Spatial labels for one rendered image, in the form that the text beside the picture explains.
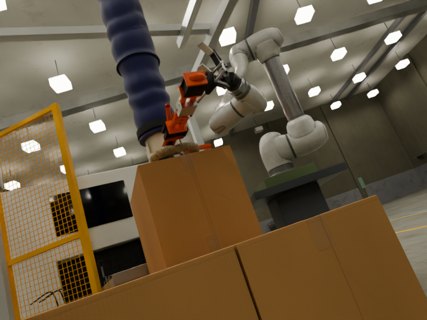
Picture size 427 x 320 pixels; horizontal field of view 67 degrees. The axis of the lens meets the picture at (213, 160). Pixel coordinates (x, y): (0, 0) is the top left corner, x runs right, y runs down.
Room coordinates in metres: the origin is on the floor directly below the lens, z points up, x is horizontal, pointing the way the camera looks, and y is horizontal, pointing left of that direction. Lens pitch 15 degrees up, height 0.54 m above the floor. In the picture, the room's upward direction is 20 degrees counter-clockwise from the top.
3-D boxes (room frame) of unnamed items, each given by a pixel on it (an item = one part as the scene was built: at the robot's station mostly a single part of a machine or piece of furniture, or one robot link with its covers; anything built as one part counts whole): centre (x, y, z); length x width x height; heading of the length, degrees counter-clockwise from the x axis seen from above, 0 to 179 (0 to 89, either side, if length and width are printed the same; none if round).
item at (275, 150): (1.87, -0.36, 0.98); 0.18 x 0.16 x 0.22; 75
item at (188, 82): (0.98, -0.02, 1.08); 0.08 x 0.07 x 0.05; 23
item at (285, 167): (1.89, -0.35, 0.84); 0.22 x 0.18 x 0.06; 11
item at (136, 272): (1.86, 0.38, 0.58); 0.70 x 0.03 x 0.06; 115
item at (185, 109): (1.11, 0.03, 1.08); 0.07 x 0.07 x 0.04; 23
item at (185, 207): (1.53, 0.21, 0.74); 0.60 x 0.40 x 0.40; 22
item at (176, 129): (1.31, 0.12, 1.08); 0.10 x 0.08 x 0.06; 113
